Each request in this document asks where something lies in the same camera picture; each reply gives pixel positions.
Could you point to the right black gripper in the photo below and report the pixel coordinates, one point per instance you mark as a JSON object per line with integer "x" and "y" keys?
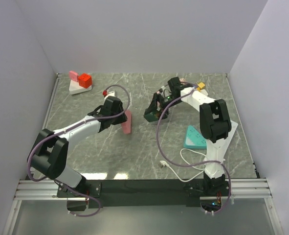
{"x": 153, "y": 105}

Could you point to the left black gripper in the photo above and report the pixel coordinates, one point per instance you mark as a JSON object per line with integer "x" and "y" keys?
{"x": 122, "y": 118}

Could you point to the dark green block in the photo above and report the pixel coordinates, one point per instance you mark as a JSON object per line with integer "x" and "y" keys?
{"x": 152, "y": 116}

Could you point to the pink rounded socket block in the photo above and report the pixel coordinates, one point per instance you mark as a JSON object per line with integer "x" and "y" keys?
{"x": 127, "y": 126}

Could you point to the red cube socket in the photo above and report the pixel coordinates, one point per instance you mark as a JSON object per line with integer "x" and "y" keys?
{"x": 85, "y": 80}

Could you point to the white triangular adapter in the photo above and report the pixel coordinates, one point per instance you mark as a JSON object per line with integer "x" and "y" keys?
{"x": 75, "y": 88}

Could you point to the pink plug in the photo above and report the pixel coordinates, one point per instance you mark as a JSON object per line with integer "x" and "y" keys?
{"x": 73, "y": 76}

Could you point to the teal block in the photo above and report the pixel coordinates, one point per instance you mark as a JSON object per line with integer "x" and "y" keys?
{"x": 193, "y": 139}

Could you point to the white rounded square adapter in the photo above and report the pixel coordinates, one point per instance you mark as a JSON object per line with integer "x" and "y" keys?
{"x": 204, "y": 92}

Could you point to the small yellow plug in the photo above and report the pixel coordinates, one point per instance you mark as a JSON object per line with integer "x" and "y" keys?
{"x": 201, "y": 86}

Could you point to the white power strip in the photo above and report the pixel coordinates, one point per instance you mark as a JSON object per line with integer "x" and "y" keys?
{"x": 232, "y": 137}

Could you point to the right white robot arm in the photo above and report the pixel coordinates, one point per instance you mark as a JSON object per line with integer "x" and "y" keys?
{"x": 215, "y": 126}

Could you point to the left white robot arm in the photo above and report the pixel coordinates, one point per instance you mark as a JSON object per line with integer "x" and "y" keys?
{"x": 51, "y": 148}

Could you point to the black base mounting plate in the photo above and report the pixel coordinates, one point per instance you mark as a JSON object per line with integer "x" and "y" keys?
{"x": 154, "y": 192}

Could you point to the aluminium rail frame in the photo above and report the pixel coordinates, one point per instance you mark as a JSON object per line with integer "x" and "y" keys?
{"x": 47, "y": 190}

